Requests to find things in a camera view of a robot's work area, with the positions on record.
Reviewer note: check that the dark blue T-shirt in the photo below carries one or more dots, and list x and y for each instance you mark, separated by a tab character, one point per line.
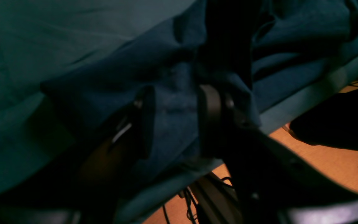
260	51

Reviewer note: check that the light blue table cloth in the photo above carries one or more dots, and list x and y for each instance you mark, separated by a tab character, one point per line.
44	39

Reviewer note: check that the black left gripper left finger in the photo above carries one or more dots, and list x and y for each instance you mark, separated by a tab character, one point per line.
82	185

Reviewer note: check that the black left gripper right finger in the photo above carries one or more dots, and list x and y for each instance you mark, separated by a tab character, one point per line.
273	184

